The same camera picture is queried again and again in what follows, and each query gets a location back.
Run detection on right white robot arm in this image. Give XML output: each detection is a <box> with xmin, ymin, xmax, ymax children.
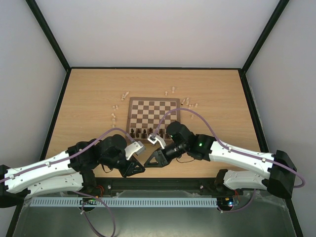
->
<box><xmin>144</xmin><ymin>121</ymin><xmax>297</xmax><ymax>199</ymax></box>

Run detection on white slotted cable duct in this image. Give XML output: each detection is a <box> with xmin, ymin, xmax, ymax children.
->
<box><xmin>30</xmin><ymin>197</ymin><xmax>218</xmax><ymax>208</ymax></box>

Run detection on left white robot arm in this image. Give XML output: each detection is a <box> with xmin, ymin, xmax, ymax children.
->
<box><xmin>0</xmin><ymin>134</ymin><xmax>145</xmax><ymax>208</ymax></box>

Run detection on left base circuit board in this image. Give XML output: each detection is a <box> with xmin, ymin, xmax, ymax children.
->
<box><xmin>78</xmin><ymin>197</ymin><xmax>102</xmax><ymax>206</ymax></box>

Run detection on black aluminium frame rail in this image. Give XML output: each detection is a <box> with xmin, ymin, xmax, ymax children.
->
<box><xmin>24</xmin><ymin>176</ymin><xmax>247</xmax><ymax>192</ymax></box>

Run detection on wooden chessboard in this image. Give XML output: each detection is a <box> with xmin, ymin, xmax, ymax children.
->
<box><xmin>126</xmin><ymin>97</ymin><xmax>181</xmax><ymax>143</ymax></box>

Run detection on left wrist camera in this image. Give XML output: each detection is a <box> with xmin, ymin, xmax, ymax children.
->
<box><xmin>124</xmin><ymin>141</ymin><xmax>146</xmax><ymax>160</ymax></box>

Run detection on base circuit board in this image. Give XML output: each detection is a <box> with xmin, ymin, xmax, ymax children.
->
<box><xmin>78</xmin><ymin>197</ymin><xmax>102</xmax><ymax>206</ymax></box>
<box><xmin>217</xmin><ymin>195</ymin><xmax>240</xmax><ymax>207</ymax></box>

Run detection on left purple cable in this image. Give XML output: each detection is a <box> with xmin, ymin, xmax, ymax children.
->
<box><xmin>0</xmin><ymin>128</ymin><xmax>117</xmax><ymax>237</ymax></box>

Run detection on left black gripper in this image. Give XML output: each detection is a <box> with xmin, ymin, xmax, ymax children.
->
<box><xmin>100</xmin><ymin>153</ymin><xmax>145</xmax><ymax>178</ymax></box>

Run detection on right base circuit board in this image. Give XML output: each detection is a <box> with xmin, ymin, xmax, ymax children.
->
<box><xmin>217</xmin><ymin>195</ymin><xmax>240</xmax><ymax>207</ymax></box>

